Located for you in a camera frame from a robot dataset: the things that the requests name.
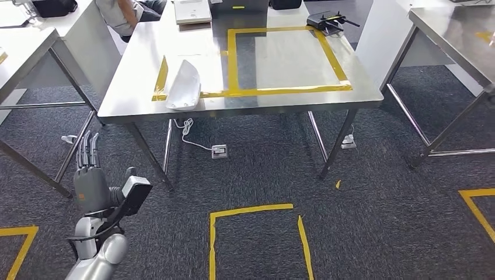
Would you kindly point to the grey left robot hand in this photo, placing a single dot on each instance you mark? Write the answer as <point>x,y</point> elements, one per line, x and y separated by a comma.
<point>92,189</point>

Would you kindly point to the white curved plastic part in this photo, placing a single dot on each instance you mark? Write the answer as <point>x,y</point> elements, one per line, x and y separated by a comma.
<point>185,87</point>

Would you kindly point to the steel workbench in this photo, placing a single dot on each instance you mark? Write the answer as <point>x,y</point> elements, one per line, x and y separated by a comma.
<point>294,58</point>

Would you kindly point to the white power plug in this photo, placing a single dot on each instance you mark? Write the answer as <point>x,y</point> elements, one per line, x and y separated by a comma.
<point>69,139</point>

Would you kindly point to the grey floor socket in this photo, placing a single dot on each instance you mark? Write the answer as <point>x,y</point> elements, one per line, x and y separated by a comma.
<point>219,152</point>
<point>349,142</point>

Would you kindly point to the white side table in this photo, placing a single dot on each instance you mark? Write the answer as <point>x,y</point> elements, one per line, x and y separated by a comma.
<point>92,46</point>

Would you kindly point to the steel table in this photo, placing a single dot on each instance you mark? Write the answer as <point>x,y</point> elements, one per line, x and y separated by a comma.
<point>23,46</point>
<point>452,34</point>

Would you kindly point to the person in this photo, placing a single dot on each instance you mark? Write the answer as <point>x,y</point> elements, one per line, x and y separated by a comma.
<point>116,15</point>

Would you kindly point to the black bag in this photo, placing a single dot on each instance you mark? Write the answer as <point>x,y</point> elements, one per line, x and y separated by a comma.
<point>54,7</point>

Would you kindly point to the white flat box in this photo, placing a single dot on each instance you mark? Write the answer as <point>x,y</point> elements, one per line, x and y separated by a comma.
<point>191,13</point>

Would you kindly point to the dark grey metal box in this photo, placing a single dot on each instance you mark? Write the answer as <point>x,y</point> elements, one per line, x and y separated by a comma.
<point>255,9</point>

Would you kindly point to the small yellow tape scrap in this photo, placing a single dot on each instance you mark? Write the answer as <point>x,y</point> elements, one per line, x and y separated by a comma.
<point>338,184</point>

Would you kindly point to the black pouch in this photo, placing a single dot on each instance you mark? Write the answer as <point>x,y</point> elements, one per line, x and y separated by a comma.
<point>286,4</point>

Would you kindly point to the black router with antennas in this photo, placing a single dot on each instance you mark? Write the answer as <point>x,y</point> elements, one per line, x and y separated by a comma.
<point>323,21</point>

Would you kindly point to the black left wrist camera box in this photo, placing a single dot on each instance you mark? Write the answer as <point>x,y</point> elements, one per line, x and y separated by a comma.
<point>135,193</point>

